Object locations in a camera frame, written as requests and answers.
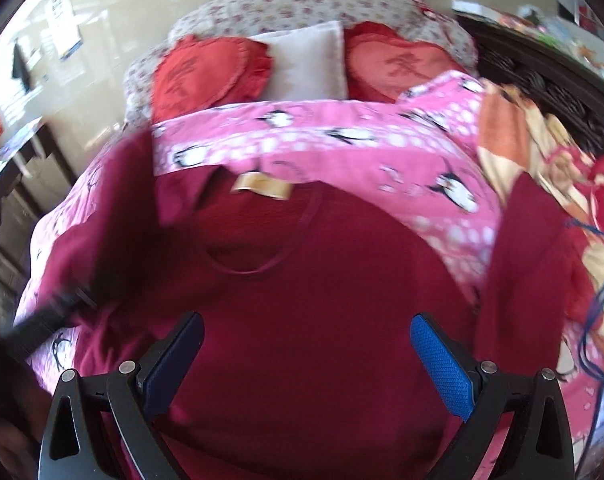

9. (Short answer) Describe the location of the dark wooden headboard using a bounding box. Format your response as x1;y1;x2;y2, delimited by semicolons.
456;13;604;156

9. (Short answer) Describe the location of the dark wooden desk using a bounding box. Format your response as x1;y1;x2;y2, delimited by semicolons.
0;117;77;278

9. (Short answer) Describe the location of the white square pillow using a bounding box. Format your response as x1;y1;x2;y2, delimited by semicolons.
251;21;349;101

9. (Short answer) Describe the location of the red heart pillow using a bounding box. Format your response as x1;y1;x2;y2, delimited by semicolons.
344;22;466;103
151;36;273;124

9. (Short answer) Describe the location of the dark red sweater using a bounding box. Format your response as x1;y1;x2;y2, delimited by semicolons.
38;133;572;479

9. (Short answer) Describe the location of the left red heart pillow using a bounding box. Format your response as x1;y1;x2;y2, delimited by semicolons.
151;36;273;124

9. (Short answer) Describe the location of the orange cartoon blanket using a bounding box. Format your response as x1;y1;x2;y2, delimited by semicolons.
476;81;604;375

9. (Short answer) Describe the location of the floral bed pillow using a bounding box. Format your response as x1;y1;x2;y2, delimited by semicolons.
123;0;479;128

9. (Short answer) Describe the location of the right red heart pillow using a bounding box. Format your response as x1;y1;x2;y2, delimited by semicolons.
344;22;466;103

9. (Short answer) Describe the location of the pink penguin blanket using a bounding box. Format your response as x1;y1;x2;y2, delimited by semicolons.
17;70;599;458

